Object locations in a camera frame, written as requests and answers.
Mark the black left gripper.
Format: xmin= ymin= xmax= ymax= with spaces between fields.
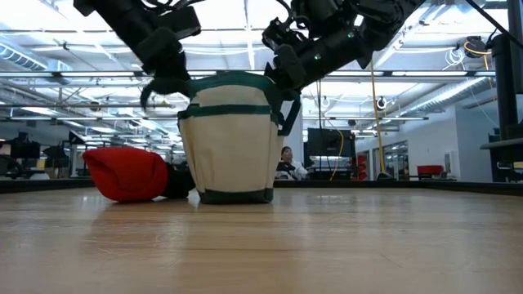
xmin=136 ymin=6 xmax=201 ymax=82

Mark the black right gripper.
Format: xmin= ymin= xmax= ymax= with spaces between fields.
xmin=261 ymin=18 xmax=371 ymax=91

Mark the beige gardening bag green trim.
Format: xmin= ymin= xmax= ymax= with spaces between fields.
xmin=140 ymin=69 xmax=302 ymax=205

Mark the red and black gardening glove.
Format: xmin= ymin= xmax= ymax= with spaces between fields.
xmin=82 ymin=146 xmax=196 ymax=203

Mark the black monitor back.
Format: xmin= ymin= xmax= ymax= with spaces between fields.
xmin=306 ymin=127 xmax=355 ymax=158

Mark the person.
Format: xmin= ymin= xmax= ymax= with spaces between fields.
xmin=275 ymin=145 xmax=309 ymax=181

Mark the red storage bin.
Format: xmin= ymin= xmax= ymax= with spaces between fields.
xmin=416 ymin=164 xmax=445 ymax=177

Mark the yellow hanging cable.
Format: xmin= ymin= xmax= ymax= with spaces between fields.
xmin=369 ymin=60 xmax=388 ymax=177

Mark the silver ventilation duct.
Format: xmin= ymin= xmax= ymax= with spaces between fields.
xmin=408 ymin=75 xmax=491 ymax=114

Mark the white ventilation duct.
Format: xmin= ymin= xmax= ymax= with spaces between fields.
xmin=0 ymin=42 xmax=73 ymax=85

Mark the ceiling cable reel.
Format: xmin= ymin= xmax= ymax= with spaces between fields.
xmin=464 ymin=35 xmax=488 ymax=58

